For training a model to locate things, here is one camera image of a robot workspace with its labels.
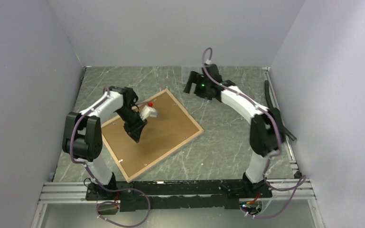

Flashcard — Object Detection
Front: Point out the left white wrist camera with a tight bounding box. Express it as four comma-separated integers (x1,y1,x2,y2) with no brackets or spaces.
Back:
140,102,158,120

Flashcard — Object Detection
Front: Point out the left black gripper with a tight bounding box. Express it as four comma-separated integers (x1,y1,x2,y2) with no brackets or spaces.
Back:
115,106,148,143

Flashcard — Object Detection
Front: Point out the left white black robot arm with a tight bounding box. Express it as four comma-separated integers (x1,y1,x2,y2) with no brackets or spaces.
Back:
62,86,147,200

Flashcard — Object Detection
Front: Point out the black foam tube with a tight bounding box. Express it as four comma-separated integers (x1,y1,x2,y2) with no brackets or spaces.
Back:
264,80,298,141

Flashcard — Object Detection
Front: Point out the brown backing board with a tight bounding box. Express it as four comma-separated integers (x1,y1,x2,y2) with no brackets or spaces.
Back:
103,92,201,180

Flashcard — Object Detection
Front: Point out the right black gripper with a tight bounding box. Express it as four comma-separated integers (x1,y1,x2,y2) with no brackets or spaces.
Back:
183,72,212,101

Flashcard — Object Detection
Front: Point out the white wooden picture frame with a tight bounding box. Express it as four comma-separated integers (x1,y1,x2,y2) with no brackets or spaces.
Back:
101,88,205,183

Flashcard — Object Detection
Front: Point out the aluminium extrusion rail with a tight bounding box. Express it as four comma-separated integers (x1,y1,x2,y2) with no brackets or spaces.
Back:
39,182,91,204

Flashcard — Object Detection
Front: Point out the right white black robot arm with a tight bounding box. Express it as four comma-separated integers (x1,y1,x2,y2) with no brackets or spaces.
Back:
184,64,285,197

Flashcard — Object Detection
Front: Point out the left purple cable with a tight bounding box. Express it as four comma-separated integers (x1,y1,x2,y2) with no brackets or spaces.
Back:
69,88,151,228

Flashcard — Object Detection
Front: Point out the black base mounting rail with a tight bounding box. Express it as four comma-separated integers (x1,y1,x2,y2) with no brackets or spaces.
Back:
85,179,272,212

